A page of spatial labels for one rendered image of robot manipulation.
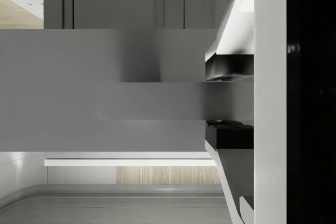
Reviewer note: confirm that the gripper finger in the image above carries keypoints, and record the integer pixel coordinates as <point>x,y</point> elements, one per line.
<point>231,137</point>
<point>236,40</point>

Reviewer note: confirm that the white drawer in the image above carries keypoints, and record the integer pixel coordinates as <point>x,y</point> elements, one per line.
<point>78,77</point>

